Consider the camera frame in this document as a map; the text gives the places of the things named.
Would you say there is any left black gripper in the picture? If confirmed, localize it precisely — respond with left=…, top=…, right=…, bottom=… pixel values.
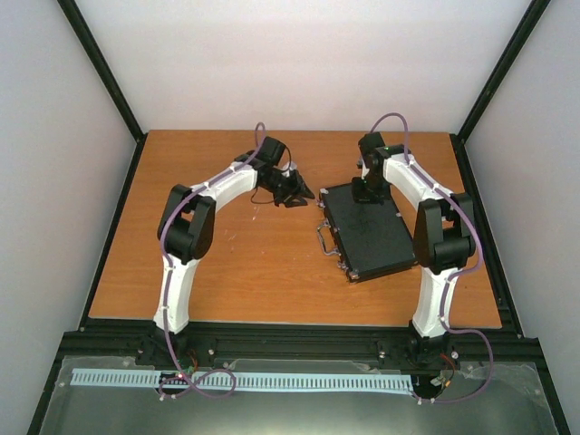
left=262, top=170, right=315, bottom=208

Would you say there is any black poker set case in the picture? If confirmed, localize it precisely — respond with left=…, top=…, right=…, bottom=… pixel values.
left=316, top=184, right=416, bottom=283

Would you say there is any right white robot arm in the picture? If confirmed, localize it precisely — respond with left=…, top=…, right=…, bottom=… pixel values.
left=353, top=131, right=480, bottom=365

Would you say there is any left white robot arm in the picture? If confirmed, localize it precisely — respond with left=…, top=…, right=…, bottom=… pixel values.
left=154, top=136, right=314, bottom=365

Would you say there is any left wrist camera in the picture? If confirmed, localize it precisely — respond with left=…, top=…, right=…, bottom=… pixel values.
left=281, top=163, right=296, bottom=178

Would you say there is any light blue cable duct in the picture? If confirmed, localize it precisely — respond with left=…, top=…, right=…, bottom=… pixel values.
left=70, top=368, right=412, bottom=395

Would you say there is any black aluminium base frame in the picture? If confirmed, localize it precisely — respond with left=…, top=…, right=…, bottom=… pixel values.
left=26, top=319, right=572, bottom=435

